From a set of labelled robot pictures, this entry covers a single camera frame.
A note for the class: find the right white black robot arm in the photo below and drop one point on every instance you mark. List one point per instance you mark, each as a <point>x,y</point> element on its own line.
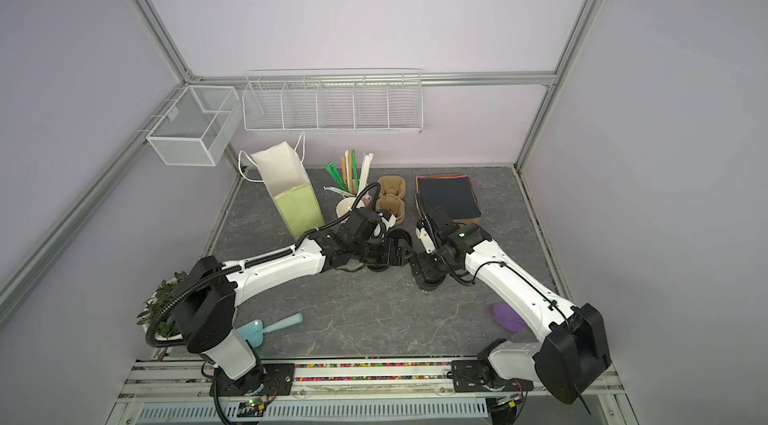
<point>572,349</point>

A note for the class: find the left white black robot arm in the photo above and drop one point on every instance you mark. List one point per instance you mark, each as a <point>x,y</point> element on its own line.
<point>201,311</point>

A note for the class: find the long white wire basket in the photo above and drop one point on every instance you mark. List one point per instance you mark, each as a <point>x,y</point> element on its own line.
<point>334,101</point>

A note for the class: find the brown wrapped straw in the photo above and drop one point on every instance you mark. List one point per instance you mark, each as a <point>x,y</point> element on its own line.
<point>345,172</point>

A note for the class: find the white ribbed cable duct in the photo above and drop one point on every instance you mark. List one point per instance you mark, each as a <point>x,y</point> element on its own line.
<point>323,411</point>

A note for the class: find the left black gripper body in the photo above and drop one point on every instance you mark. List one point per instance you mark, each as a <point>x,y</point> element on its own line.
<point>378,253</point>

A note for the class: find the stack of black lids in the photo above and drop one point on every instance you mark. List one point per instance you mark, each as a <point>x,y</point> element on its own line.
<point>400,235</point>

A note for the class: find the green wrapped straw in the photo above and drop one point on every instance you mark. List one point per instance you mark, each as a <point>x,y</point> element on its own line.
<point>353,168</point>
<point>337,177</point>

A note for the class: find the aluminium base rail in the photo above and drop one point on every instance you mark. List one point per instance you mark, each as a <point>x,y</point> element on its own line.
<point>185,379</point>

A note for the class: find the stack of paper cups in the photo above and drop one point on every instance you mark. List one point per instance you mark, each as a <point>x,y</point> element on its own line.
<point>344,206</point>

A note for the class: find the brown pulp cup carriers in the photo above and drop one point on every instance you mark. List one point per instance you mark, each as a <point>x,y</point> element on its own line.
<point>392,195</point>

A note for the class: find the white green paper bag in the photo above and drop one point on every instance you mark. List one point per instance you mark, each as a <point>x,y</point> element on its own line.
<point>280,169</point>

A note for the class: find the teal plastic scoop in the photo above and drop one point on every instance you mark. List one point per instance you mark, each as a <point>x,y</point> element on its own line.
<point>254,332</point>

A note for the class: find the small white wire basket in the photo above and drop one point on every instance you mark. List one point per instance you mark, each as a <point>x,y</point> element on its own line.
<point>198,126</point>

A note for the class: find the white wrapped straw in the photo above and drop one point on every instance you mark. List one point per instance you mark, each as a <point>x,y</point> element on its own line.
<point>365,172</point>

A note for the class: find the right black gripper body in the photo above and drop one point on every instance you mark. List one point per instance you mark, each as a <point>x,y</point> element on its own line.
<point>434,256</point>

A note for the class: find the purple pink spatula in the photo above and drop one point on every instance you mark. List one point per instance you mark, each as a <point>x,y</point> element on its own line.
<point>507,317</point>

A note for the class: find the potted green plant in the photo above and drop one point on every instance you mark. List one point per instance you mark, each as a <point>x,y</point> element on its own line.
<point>162,296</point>

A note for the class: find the black paper coffee cup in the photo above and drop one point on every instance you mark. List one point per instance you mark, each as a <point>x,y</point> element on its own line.
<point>428,281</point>

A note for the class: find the cardboard box of napkins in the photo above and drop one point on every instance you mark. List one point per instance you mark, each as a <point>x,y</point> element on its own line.
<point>453,193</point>

